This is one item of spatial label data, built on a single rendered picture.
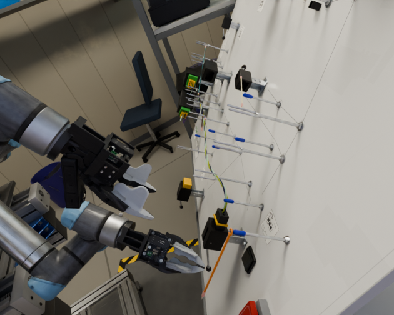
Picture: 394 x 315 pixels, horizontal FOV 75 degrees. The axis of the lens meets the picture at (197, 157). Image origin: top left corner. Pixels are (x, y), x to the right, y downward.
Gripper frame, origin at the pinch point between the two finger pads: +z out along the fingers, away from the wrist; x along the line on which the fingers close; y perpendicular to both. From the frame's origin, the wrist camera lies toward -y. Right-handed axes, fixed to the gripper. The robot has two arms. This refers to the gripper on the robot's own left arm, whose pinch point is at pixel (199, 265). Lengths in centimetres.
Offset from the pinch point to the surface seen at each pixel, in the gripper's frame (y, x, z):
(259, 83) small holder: 14.4, 45.5, -2.0
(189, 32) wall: -196, 258, -106
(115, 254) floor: -166, -23, -61
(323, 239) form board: 31.4, 10.5, 13.0
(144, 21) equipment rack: -23, 88, -61
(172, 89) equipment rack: -50, 76, -43
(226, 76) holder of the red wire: -13, 66, -14
